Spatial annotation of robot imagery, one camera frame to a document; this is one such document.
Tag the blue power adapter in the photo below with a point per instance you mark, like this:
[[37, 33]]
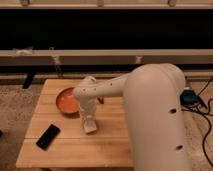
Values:
[[188, 97]]

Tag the white sponge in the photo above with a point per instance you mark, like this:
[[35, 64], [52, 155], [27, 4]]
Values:
[[89, 126]]

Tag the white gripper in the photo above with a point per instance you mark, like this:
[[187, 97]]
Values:
[[88, 109]]

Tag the wooden table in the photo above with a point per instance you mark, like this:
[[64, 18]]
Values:
[[108, 147]]

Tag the black bracket on wall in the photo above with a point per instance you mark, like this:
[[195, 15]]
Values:
[[28, 80]]

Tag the orange bowl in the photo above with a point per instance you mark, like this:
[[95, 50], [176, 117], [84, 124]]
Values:
[[66, 101]]

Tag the black smartphone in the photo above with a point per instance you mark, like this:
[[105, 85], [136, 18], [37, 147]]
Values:
[[47, 137]]

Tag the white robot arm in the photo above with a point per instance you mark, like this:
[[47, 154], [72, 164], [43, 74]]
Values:
[[151, 100]]

